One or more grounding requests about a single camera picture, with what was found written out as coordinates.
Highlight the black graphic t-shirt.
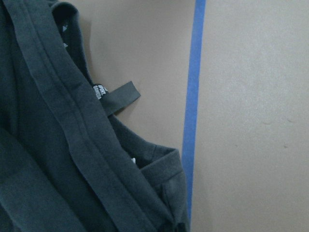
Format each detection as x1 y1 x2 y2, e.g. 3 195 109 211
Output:
0 0 190 232

